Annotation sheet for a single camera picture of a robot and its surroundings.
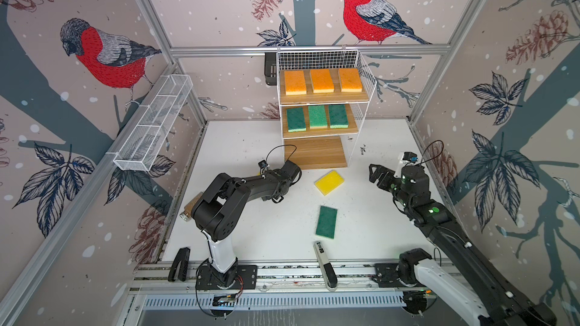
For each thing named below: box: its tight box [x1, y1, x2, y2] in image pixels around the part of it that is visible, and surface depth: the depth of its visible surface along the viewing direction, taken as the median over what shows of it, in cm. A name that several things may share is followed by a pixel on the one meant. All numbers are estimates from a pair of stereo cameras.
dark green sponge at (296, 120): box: [286, 107, 307, 133], surface depth 87 cm
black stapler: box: [167, 246, 191, 283], surface depth 77 cm
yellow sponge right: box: [314, 169, 346, 197], surface depth 99 cm
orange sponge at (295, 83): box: [284, 70, 307, 96], surface depth 75 cm
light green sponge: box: [309, 104, 328, 130], surface depth 87 cm
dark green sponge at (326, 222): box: [315, 205, 338, 240], surface depth 85 cm
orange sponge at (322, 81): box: [310, 68, 335, 94], surface depth 76 cm
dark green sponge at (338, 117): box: [328, 104, 349, 129], surface depth 87 cm
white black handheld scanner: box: [313, 240, 338, 292], surface depth 73 cm
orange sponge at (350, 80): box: [339, 67, 363, 93], surface depth 76 cm
